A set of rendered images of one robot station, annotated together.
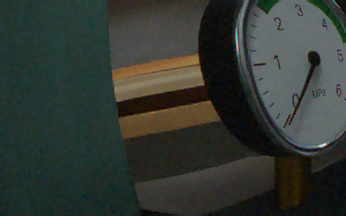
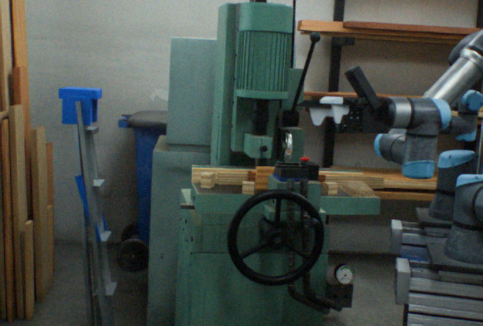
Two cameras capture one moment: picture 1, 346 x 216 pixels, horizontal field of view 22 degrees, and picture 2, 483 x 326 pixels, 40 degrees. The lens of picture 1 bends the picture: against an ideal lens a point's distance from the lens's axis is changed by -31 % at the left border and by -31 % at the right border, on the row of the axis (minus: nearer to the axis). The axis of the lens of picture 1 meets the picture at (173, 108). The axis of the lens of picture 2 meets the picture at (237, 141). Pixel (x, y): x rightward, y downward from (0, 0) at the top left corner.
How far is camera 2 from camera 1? 1.89 m
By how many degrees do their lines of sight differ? 13
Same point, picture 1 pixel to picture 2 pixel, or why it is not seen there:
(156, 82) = not seen: hidden behind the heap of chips
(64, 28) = (322, 261)
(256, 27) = (338, 271)
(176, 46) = (370, 162)
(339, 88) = (348, 278)
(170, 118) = not seen: hidden behind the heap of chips
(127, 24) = (355, 149)
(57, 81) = (320, 267)
